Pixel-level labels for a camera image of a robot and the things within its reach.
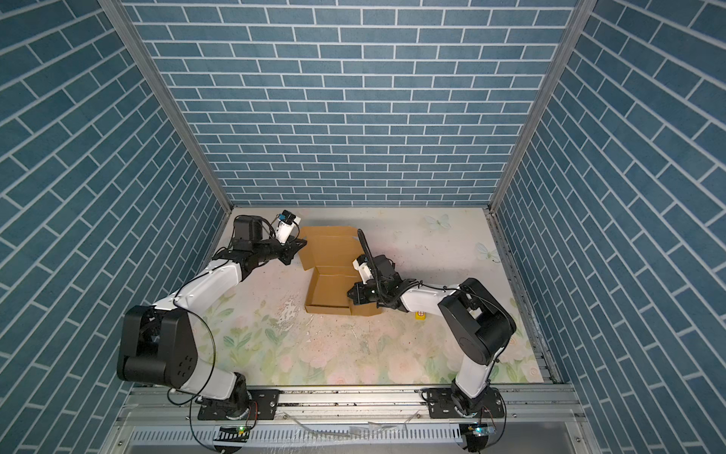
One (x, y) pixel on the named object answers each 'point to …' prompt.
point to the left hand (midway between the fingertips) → (304, 241)
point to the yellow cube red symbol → (420, 317)
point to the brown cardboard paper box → (329, 253)
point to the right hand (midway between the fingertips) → (344, 292)
